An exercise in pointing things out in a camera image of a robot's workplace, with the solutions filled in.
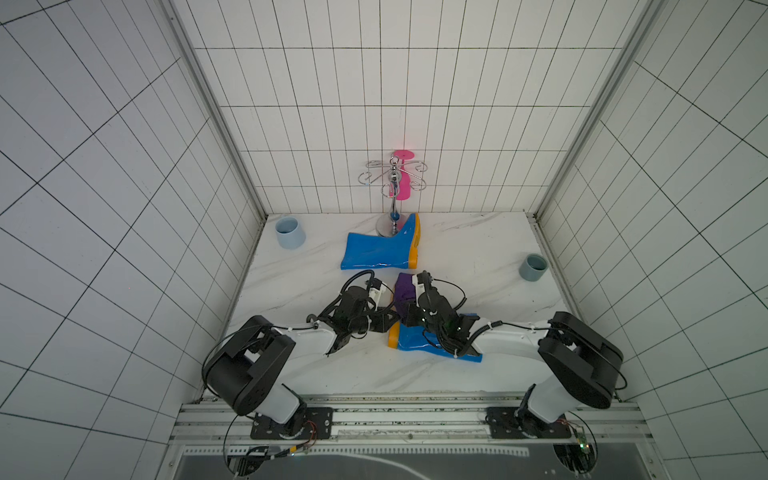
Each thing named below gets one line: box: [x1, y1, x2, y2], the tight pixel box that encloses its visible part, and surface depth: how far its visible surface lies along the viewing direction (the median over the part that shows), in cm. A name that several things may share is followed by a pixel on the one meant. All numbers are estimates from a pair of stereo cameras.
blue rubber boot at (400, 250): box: [341, 213, 421, 270], surface depth 108 cm
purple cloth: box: [394, 272, 416, 320], surface depth 89 cm
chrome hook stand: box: [358, 156, 428, 237], surface depth 100 cm
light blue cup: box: [275, 216, 306, 249], surface depth 112 cm
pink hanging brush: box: [393, 149, 415, 201], surface depth 103 cm
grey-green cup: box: [519, 254, 549, 282], surface depth 101 cm
